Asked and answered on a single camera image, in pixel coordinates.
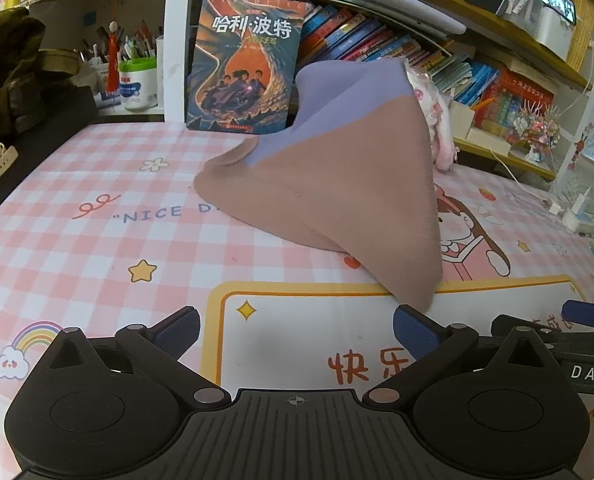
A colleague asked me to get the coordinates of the white power strip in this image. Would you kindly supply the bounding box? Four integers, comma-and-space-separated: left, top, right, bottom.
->
562, 187, 594, 237

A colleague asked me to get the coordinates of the colourful paper decoration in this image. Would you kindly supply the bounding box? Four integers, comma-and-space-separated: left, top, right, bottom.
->
514, 100, 562, 163

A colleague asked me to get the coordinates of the white charger cable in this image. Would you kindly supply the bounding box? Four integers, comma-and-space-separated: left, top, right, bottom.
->
492, 147, 568, 211

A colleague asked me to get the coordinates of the red book set box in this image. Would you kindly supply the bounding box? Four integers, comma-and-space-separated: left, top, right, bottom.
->
474, 67, 556, 136

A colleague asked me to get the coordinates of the red tassel ornament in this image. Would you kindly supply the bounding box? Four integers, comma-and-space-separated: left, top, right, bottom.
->
104, 20, 124, 97

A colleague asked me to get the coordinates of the yellow woven basket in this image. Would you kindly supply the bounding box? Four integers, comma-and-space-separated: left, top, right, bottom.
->
567, 0, 594, 68

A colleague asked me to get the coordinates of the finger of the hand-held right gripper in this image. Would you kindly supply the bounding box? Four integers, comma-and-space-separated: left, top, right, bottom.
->
492, 314, 574, 347
562, 300, 594, 332

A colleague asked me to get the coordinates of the pink checked printed desk mat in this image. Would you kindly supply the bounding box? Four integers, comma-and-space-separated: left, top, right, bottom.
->
0, 121, 594, 480

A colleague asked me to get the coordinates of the fantasy novel book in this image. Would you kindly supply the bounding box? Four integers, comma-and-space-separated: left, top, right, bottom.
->
186, 0, 315, 136

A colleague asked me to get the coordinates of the flat cream box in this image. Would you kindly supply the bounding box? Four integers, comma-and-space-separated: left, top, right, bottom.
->
469, 127, 514, 155

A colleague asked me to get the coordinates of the cream pen box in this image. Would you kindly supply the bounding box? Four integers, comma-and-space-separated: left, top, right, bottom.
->
449, 100, 484, 142

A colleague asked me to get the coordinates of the row of colourful books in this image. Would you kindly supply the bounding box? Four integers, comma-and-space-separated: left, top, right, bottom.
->
297, 2, 502, 107

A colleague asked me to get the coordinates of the brown and purple garment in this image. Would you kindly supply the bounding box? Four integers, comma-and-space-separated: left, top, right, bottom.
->
194, 57, 445, 313

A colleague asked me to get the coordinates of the white and wood bookshelf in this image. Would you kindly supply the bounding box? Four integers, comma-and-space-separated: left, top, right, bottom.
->
0, 0, 594, 182

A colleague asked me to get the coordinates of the pink white plush bunny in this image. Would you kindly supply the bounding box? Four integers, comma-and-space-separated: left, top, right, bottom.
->
406, 60, 460, 171

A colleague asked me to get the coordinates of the dark green jacket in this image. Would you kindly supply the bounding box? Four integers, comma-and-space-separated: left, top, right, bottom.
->
0, 7, 80, 150

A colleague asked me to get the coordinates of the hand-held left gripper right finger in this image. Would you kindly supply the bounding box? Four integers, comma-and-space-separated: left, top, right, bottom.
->
364, 305, 560, 408

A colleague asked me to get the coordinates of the white can with green band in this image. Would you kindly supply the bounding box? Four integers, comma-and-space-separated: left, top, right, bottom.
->
118, 57, 158, 113

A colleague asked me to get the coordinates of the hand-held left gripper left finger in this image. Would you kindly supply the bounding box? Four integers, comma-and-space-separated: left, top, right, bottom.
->
29, 306, 232, 408

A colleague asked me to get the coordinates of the bunch of pens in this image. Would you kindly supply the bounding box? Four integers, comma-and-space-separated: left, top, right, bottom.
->
79, 22, 158, 66

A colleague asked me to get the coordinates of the white tablet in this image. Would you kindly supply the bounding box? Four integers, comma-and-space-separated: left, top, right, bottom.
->
337, 0, 468, 36

